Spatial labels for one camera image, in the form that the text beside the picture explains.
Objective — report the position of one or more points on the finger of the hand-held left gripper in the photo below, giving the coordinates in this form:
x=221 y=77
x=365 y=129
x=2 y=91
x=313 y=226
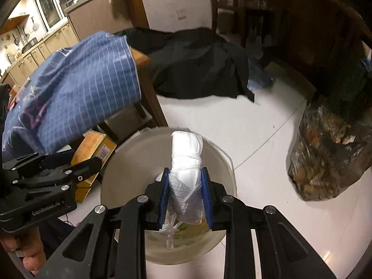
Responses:
x=87 y=168
x=58 y=158

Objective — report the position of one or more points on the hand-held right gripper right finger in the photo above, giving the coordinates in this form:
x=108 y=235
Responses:
x=207 y=197

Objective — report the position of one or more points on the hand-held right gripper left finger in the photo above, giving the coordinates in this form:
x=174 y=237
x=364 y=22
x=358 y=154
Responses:
x=163 y=197

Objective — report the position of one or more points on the white cloth bundle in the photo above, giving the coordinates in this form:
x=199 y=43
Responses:
x=186 y=162

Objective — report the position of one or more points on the white bucket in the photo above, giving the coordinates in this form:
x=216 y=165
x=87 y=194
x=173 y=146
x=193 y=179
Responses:
x=130 y=162

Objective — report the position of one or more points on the person's left hand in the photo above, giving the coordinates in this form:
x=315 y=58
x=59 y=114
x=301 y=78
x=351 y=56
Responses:
x=33 y=261

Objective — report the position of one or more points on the yellow cardboard box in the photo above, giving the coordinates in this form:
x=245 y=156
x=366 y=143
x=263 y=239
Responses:
x=93 y=148

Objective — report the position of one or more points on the blue checked tablecloth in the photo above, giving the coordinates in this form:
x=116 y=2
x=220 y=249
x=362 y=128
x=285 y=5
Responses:
x=87 y=78

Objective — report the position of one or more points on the clear bag of scraps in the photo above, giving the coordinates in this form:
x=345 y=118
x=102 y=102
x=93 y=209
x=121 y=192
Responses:
x=325 y=151

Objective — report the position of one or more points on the blue plastic bag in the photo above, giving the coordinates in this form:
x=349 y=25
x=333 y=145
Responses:
x=258 y=75

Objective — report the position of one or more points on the hanging round strainer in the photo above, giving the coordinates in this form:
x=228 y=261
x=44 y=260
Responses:
x=35 y=26

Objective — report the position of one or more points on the black cloth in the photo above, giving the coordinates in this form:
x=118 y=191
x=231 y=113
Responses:
x=197 y=64

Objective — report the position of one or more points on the beige kitchen base cabinets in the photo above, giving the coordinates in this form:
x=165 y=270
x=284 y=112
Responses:
x=87 y=20

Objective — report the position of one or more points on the kitchen window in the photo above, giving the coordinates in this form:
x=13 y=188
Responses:
x=58 y=0

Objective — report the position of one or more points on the dark wooden table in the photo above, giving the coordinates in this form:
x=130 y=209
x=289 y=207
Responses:
x=290 y=29

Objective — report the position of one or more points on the wooden chair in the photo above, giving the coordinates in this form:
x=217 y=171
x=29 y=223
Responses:
x=215 y=5

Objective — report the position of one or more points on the wall cabinet above sink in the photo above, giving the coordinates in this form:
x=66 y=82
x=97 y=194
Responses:
x=14 y=23

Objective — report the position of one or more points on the wall socket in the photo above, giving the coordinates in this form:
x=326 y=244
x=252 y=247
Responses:
x=182 y=14

